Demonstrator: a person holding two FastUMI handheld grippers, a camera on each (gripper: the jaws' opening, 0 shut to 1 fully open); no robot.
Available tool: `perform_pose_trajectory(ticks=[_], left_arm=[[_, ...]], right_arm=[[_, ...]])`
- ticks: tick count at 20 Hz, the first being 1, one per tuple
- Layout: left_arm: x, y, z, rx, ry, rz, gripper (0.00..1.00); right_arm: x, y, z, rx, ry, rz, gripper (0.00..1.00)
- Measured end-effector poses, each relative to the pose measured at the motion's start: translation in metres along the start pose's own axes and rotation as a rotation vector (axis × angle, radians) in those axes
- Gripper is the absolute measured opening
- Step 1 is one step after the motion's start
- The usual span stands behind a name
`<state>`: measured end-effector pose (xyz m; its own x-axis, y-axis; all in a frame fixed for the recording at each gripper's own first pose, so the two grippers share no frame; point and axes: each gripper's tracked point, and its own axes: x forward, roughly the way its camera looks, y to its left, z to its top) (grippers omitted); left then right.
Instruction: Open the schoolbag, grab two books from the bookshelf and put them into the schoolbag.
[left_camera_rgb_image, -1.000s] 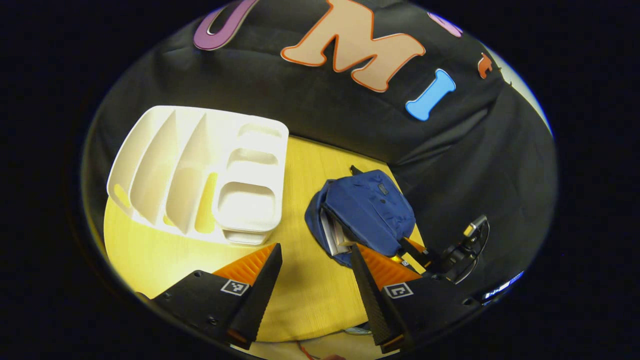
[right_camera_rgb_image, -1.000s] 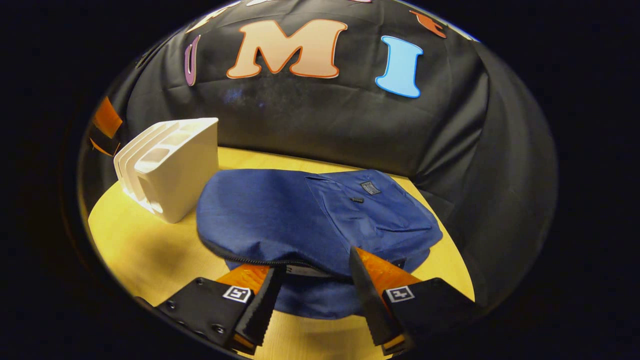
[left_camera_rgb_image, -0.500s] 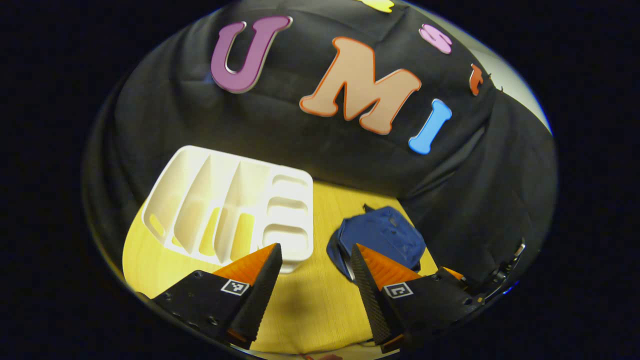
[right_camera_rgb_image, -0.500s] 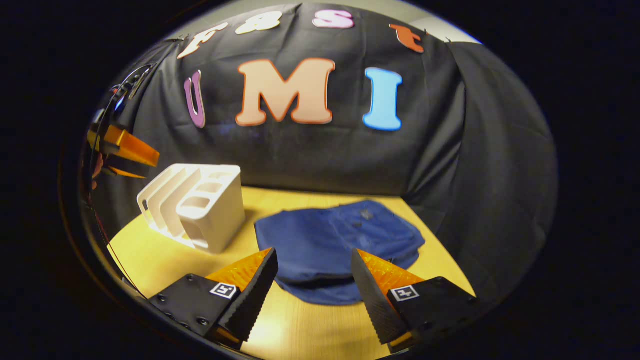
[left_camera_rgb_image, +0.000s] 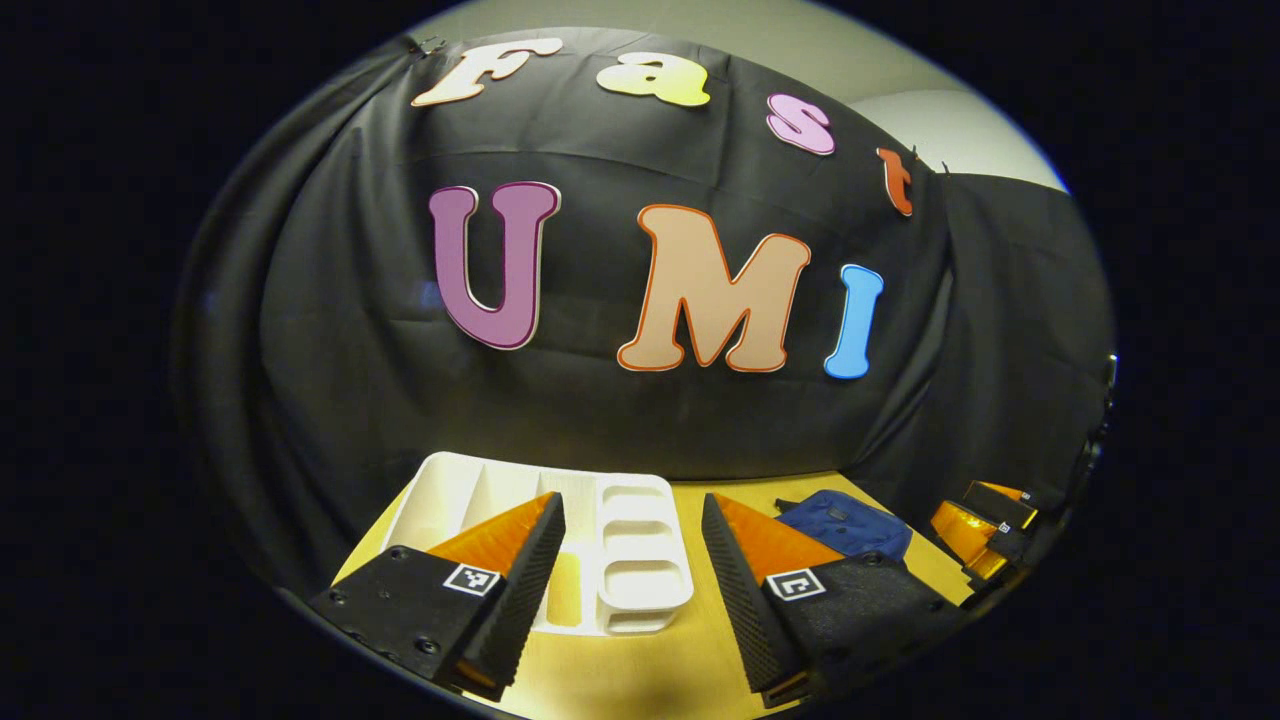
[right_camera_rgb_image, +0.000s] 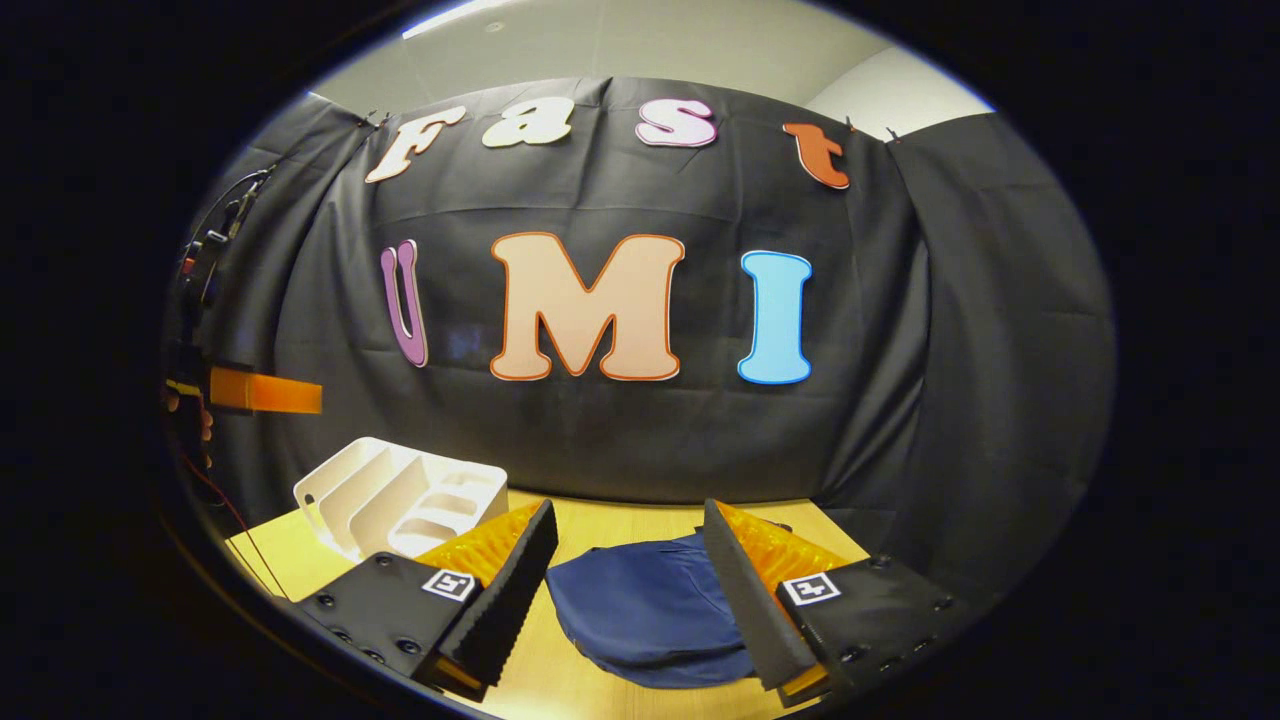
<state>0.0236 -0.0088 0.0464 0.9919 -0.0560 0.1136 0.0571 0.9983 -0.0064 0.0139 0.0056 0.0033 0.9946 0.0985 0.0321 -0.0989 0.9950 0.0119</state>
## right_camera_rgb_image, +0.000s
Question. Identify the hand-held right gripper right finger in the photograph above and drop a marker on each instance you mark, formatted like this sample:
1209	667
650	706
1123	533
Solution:
745	600

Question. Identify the white plastic bookshelf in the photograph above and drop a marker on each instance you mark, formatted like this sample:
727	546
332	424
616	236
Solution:
380	490

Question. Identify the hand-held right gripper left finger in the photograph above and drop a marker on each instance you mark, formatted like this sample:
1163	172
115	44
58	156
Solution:
505	600

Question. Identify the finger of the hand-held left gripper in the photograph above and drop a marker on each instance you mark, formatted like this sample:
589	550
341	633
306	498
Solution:
270	392

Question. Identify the blue schoolbag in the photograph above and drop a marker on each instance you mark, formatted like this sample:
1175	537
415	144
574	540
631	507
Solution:
640	610

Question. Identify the black backdrop cloth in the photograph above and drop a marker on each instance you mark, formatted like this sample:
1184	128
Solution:
650	440

